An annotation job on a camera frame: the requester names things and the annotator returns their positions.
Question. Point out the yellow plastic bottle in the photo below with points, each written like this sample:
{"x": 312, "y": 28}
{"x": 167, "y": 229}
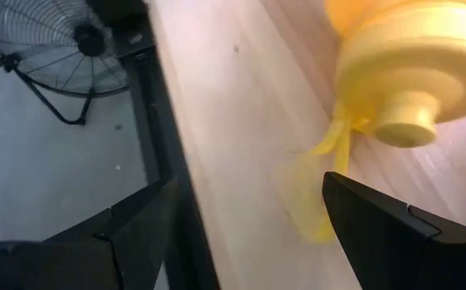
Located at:
{"x": 409, "y": 60}

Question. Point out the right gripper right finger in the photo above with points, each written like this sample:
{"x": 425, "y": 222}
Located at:
{"x": 377, "y": 241}

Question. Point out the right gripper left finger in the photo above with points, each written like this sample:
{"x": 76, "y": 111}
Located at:
{"x": 136, "y": 249}

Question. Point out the black floor fan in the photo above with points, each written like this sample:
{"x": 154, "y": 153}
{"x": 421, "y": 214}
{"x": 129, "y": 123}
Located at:
{"x": 89, "y": 40}

